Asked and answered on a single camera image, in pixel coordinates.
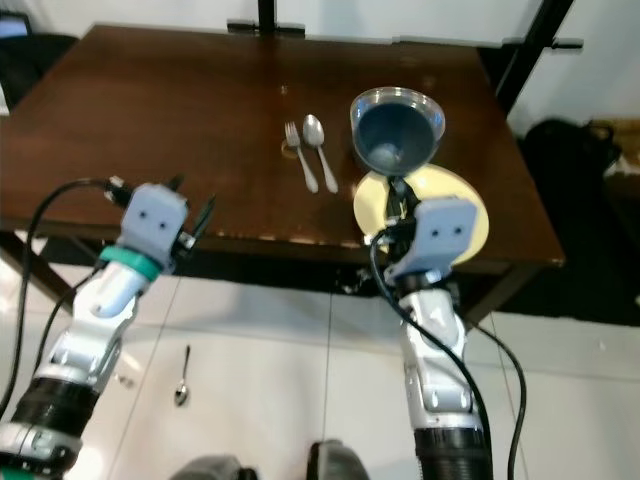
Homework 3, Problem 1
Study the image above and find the black bag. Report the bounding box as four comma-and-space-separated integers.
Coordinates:
515, 118, 640, 316

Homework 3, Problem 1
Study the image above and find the grey left robot leg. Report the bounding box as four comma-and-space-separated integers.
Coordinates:
185, 455, 261, 480

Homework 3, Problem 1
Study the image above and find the dark wooden table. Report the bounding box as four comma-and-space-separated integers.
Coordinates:
0, 24, 566, 331

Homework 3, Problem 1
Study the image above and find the black upright stand post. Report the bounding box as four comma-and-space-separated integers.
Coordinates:
228, 0, 306, 33

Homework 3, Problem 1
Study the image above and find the silver fork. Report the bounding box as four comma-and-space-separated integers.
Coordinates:
284, 122, 319, 194

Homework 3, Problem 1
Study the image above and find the small silver spoon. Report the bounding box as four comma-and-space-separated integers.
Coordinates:
173, 345, 192, 407

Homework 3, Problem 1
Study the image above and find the yellow plate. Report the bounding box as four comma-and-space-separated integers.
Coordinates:
352, 165, 489, 266

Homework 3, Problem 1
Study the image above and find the grey robot leg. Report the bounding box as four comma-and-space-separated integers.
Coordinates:
308, 440, 381, 480
185, 455, 261, 480

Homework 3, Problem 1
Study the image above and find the black chair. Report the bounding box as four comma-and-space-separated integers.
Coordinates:
0, 32, 79, 109

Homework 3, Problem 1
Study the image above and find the blue conical bowl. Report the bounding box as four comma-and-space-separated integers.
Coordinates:
355, 100, 439, 176

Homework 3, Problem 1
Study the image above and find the grey right robot leg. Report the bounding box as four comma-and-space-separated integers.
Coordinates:
308, 440, 381, 480

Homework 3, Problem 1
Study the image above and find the black slanted stand post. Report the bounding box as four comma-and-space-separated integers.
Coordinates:
475, 0, 586, 111

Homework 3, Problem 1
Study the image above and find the large silver spoon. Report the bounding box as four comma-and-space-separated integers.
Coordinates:
302, 114, 340, 194

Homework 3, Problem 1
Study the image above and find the black tablet screen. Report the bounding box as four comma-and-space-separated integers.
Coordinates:
0, 12, 33, 41

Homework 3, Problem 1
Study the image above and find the light blue left wrist camera mount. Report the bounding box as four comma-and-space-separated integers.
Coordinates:
122, 185, 191, 266

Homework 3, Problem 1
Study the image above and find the light blue right wrist camera mount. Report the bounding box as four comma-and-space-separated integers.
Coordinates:
395, 197, 476, 281

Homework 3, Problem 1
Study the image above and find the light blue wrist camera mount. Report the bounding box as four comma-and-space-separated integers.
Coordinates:
395, 197, 476, 281
122, 185, 191, 266

